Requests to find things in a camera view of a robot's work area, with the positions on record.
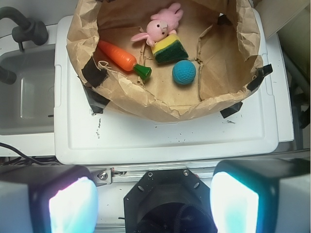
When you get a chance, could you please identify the pink plush bunny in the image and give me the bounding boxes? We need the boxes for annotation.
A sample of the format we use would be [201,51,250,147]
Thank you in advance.
[131,3,184,47]

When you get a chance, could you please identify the brown paper bag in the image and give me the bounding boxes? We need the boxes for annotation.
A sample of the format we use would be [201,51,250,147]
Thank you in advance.
[67,0,263,122]

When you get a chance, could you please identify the dark grey faucet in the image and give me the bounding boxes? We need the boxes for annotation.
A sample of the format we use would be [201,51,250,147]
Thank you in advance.
[0,6,49,52]

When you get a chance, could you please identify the grey sink basin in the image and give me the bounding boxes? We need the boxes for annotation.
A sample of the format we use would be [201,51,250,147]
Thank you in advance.
[0,44,55,135]

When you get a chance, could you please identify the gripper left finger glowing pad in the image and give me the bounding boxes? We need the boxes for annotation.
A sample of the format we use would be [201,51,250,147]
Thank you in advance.
[0,165,99,233]

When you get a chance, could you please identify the blue dimpled ball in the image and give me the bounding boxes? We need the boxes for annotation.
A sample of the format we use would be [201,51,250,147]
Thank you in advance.
[172,60,196,85]

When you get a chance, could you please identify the black octagonal camera mount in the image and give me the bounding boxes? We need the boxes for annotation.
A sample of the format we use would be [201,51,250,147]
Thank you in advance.
[123,169,218,233]

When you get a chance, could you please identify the yellow green sponge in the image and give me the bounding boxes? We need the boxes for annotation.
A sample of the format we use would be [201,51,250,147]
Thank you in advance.
[151,34,189,64]

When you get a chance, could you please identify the aluminium rail bracket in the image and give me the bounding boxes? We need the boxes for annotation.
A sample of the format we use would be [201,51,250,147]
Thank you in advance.
[88,165,215,186]

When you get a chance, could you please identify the white plastic bin lid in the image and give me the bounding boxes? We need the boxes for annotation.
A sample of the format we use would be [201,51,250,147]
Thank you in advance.
[54,16,279,165]

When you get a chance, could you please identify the orange plastic toy carrot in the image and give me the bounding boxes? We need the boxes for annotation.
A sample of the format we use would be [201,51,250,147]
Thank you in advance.
[98,40,152,80]

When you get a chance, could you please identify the black cable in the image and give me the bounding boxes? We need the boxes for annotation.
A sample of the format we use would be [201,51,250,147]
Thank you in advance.
[0,142,59,166]

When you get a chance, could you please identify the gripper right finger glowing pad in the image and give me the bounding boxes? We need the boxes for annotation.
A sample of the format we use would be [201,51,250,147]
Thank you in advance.
[210,159,311,233]

